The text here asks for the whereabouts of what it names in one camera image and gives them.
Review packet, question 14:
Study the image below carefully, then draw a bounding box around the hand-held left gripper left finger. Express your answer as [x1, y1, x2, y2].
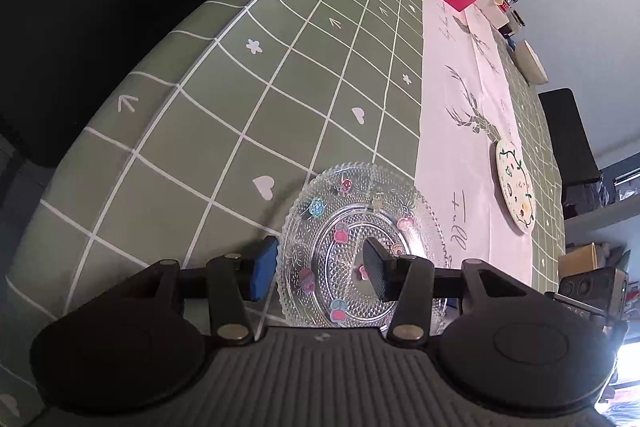
[130, 236, 279, 344]

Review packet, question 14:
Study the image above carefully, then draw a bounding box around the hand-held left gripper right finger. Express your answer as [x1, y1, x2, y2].
[362, 238, 543, 344]

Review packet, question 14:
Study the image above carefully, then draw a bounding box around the clear glass plate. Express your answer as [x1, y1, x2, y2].
[276, 162, 451, 338]

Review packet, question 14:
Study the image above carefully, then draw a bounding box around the floral white plate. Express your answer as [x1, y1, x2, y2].
[495, 139, 537, 235]

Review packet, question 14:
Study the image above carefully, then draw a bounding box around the grey shelf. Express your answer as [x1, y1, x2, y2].
[565, 192, 640, 234]

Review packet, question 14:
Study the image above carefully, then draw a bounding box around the black wooden chair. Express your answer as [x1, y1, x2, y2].
[539, 88, 601, 186]
[0, 0, 358, 168]

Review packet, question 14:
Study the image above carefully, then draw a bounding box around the green checked tablecloth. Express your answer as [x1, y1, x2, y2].
[0, 0, 568, 419]

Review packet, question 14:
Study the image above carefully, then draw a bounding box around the white table runner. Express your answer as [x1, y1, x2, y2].
[417, 0, 533, 293]

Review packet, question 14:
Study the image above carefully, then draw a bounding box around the cream ceramic bowl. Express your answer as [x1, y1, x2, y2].
[515, 39, 549, 84]

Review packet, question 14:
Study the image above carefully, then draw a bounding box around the white flat box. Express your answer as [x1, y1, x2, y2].
[475, 0, 511, 30]

